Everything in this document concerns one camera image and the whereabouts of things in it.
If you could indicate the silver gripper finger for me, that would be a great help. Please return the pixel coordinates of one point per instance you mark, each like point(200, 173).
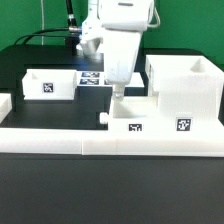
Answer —
point(118, 92)

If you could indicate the white front drawer tray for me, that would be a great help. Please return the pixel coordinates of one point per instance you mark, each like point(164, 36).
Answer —
point(133, 113)

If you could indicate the white drawer cabinet box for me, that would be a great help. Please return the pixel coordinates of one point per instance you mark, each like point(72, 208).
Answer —
point(188, 89)

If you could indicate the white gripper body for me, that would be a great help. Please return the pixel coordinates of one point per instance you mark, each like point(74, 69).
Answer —
point(120, 55)

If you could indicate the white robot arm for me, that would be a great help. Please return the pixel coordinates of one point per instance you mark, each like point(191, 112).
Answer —
point(117, 26)

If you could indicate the white marker tag plate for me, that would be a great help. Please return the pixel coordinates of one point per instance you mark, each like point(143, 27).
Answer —
point(97, 79)

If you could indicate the white L-shaped border wall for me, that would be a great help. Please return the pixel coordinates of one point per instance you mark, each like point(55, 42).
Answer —
point(157, 140)

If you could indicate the white drawer tray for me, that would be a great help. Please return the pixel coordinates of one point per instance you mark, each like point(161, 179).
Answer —
point(133, 113)
point(49, 84)

